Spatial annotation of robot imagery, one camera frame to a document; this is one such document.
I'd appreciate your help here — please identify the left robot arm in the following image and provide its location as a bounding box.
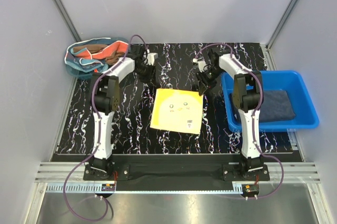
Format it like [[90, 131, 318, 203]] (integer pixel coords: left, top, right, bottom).
[[85, 47, 158, 180]]

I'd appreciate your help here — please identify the blue plastic bin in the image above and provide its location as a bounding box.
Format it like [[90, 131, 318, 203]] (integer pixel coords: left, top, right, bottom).
[[220, 70, 320, 133]]

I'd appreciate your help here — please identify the black marbled table mat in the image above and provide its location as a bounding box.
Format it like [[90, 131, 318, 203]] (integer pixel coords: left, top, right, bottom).
[[56, 42, 294, 155]]

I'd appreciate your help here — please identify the slotted cable duct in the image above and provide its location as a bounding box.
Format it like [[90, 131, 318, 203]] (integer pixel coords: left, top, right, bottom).
[[46, 183, 260, 193]]

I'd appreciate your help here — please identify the orange towel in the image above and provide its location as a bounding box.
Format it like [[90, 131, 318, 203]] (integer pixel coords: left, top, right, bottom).
[[73, 41, 128, 60]]

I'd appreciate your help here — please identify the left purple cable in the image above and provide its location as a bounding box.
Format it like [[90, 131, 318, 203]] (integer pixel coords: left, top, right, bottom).
[[63, 34, 150, 221]]

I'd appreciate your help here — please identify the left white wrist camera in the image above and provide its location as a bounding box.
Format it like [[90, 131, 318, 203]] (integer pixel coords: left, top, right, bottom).
[[146, 53, 158, 66]]

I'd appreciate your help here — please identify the purple cable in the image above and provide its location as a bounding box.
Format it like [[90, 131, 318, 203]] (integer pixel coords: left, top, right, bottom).
[[63, 34, 150, 221], [193, 43, 284, 198]]

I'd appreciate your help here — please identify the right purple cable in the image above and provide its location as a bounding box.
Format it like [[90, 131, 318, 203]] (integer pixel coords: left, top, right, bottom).
[[193, 43, 284, 198]]

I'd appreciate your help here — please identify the brown towel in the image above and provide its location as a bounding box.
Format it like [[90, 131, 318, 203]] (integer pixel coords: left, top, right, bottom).
[[71, 41, 128, 66]]

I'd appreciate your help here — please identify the yellow towel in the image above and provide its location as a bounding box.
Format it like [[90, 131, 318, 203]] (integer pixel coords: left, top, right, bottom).
[[150, 89, 203, 134]]

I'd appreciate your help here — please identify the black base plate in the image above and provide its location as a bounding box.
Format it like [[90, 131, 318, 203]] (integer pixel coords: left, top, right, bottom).
[[83, 154, 270, 193]]

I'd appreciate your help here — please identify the teal mesh laundry basket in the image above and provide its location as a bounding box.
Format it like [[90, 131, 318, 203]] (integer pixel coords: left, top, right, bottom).
[[64, 37, 128, 80]]

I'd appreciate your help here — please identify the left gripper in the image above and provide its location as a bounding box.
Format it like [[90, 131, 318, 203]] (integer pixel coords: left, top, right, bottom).
[[134, 62, 156, 86]]

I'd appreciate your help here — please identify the dark blue towel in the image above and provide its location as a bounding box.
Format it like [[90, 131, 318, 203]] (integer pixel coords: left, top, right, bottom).
[[260, 90, 296, 122]]

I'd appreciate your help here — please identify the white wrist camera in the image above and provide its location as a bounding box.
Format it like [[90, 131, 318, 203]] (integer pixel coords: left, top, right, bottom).
[[146, 53, 158, 66], [192, 58, 207, 72]]

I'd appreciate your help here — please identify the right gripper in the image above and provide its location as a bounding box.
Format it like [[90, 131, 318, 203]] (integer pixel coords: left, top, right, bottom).
[[195, 66, 223, 96]]

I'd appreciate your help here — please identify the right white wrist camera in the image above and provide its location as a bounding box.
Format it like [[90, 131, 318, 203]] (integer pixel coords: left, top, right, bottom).
[[192, 58, 207, 72]]

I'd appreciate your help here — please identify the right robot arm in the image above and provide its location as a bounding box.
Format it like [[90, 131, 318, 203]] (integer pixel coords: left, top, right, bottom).
[[193, 49, 264, 180]]

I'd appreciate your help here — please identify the aluminium frame rail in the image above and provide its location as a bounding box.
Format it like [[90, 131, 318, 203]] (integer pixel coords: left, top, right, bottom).
[[35, 162, 320, 183]]

